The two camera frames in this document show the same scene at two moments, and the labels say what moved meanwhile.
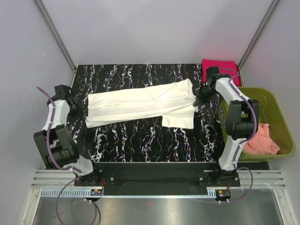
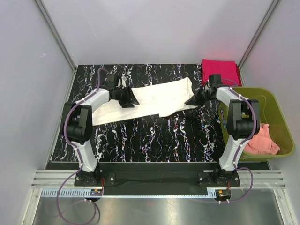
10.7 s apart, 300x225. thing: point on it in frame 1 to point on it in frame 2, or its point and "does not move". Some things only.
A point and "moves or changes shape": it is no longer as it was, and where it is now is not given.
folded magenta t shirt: (222, 64) does not move
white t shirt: (173, 102) moves or changes shape
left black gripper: (80, 115) to (130, 95)
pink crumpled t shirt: (261, 143) does not move
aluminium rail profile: (54, 179) does not move
